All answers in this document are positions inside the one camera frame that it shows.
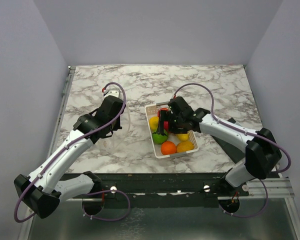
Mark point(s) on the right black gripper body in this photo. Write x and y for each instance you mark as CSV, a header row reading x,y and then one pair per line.
x,y
176,125

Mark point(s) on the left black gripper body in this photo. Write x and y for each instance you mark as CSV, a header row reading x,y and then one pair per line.
x,y
115,125

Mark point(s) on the red toy pomegranate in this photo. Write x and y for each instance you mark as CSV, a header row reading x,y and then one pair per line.
x,y
166,123

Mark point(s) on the white perforated plastic basket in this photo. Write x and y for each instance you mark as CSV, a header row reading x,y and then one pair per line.
x,y
150,111

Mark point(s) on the green toy watermelon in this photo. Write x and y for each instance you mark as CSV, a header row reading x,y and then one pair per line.
x,y
160,138

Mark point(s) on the clear zip top bag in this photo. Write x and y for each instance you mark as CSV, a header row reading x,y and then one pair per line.
x,y
124,141

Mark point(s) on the orange toy fruit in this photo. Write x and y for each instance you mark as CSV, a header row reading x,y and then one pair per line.
x,y
168,148

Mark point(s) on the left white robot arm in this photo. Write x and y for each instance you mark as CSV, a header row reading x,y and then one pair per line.
x,y
43,190

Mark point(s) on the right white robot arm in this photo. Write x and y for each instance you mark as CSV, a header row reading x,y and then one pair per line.
x,y
259,146

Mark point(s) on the yellow toy pear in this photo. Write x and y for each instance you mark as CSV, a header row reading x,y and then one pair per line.
x,y
153,123

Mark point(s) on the yellow toy mango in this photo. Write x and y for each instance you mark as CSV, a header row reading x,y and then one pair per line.
x,y
183,137

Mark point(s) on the yellow orange toy lemon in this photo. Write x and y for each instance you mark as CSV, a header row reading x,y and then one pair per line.
x,y
184,146

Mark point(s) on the black cutting board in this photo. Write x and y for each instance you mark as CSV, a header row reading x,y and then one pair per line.
x,y
230,147

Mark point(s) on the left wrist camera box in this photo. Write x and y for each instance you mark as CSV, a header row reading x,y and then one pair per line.
x,y
112,92

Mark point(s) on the black metal base rail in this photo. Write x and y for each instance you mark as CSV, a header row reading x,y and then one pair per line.
x,y
159,190

